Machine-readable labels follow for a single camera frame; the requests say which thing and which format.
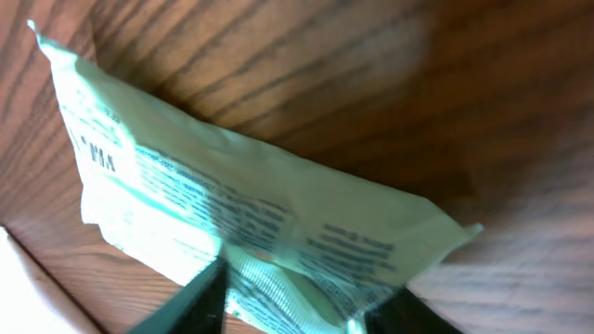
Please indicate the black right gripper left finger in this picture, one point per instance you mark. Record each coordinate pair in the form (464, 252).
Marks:
(197, 308)

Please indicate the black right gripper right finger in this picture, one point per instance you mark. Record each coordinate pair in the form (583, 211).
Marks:
(405, 313)

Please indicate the teal wipes packet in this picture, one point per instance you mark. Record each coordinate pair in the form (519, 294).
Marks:
(309, 249)

